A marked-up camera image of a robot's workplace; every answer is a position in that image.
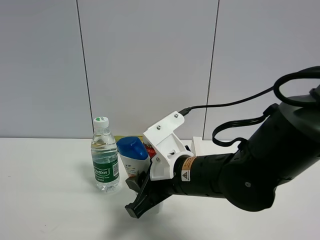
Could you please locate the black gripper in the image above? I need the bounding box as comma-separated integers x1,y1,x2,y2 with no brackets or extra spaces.
125,161,175,219

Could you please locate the white shampoo bottle blue cap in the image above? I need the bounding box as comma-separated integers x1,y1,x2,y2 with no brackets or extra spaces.
116,136,151,178

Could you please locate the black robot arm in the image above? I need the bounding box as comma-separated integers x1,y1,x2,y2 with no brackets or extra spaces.
125,88,320,218

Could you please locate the red soda can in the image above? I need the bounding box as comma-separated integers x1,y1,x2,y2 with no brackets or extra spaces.
143,139,157,159

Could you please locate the clear water bottle green label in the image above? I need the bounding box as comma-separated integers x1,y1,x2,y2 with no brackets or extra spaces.
90,116,120,193

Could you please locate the white cardboard box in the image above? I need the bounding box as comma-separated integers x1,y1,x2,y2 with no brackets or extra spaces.
190,136,238,156

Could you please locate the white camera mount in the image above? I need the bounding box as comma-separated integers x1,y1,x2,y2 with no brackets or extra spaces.
143,111,194,181

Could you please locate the black cable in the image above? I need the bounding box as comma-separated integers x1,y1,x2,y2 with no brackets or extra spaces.
180,65,320,148

